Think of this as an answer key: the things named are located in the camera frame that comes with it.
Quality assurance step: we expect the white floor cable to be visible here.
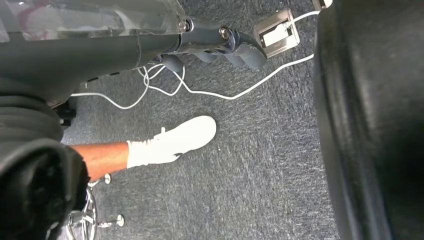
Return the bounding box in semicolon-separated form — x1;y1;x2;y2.
70;9;322;111

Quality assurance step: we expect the person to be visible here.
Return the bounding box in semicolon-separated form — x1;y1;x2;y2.
71;115;218;182

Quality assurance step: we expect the chrome stool base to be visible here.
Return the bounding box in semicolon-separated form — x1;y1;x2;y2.
64;173;126;240

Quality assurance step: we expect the silver floor socket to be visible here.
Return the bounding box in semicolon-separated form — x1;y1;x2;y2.
312;0;334;11
253;8;301;59

